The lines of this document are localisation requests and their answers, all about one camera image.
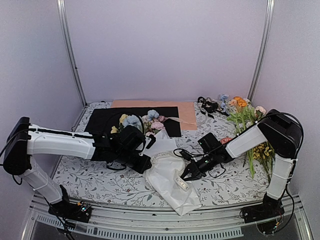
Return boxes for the aluminium front rail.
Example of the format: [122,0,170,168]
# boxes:
[22,195,315,240]

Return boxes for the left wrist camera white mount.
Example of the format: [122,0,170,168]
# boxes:
[144,134,157,150]

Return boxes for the floral patterned tablecloth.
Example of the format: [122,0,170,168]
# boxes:
[53,104,269,209]

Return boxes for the pink wrapping paper sheet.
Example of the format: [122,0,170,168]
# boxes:
[111,100,198,131]

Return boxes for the yellow small flower sprigs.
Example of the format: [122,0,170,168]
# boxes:
[253,142,275,162]

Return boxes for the left aluminium frame post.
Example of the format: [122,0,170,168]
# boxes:
[56,0,88,108]

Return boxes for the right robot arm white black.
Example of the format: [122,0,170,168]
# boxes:
[178,109,304,218]

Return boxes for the aluminium frame post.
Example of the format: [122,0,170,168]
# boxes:
[56,0,88,108]
[247,0,275,101]

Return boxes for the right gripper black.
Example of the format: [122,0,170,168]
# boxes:
[180,151,218,182]

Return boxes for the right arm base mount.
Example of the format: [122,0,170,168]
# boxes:
[239,194,285,235]

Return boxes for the cream printed ribbon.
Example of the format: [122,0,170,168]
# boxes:
[145,151,190,193]

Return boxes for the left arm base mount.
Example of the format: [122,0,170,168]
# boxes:
[48,185,92,223]

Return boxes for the pile of ribbons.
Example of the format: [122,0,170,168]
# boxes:
[197,96,228,119]

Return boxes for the red white patterned bowl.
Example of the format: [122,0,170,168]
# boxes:
[220,137,232,145]

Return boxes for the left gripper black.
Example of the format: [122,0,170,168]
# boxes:
[115,149,153,175]

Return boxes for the right aluminium frame post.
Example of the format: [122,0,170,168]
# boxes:
[247,0,275,101]

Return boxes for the pile of fake flowers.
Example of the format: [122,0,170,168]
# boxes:
[219,94,275,182]

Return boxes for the white wrapping paper sheet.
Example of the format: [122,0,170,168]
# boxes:
[143,129,202,216]

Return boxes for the bouquet of fake flowers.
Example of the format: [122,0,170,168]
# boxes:
[110,109,168,136]

